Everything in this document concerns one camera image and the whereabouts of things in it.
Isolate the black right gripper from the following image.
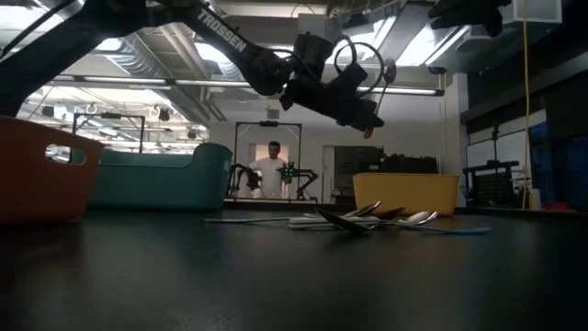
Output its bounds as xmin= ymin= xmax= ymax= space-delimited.
xmin=428 ymin=0 xmax=513 ymax=38

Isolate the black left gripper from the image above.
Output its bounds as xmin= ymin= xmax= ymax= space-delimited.
xmin=279 ymin=67 xmax=386 ymax=133

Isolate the black background cabinet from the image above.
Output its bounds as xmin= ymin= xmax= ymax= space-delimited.
xmin=334 ymin=145 xmax=439 ymax=206

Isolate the yellow plastic bin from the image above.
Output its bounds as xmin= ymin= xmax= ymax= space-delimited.
xmin=352 ymin=173 xmax=460 ymax=216

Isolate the grey ceiling unit box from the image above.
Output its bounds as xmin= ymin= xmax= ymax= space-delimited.
xmin=297 ymin=12 xmax=333 ymax=37

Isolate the person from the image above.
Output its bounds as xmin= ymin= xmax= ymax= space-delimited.
xmin=249 ymin=140 xmax=291 ymax=200

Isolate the background workstation table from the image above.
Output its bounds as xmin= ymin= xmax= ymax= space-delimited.
xmin=222 ymin=197 xmax=319 ymax=207

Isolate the long ceiling light bar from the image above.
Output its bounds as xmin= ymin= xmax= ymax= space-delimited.
xmin=50 ymin=75 xmax=446 ymax=97

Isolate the teal plastic bin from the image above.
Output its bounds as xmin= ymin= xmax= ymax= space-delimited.
xmin=86 ymin=142 xmax=234 ymax=211

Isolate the orange plastic bin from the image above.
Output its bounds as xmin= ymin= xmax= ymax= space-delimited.
xmin=0 ymin=114 xmax=106 ymax=226

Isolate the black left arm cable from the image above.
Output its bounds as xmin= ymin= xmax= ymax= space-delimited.
xmin=333 ymin=40 xmax=386 ymax=100

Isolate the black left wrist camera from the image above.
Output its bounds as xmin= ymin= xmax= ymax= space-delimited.
xmin=293 ymin=32 xmax=337 ymax=79

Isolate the black background station frame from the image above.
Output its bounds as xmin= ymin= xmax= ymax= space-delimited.
xmin=232 ymin=120 xmax=304 ymax=201
xmin=72 ymin=112 xmax=147 ymax=155

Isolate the black wire rack cart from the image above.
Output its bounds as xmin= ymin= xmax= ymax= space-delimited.
xmin=462 ymin=159 xmax=523 ymax=209

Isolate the blue wall panel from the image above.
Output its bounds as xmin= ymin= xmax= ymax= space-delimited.
xmin=527 ymin=121 xmax=588 ymax=212

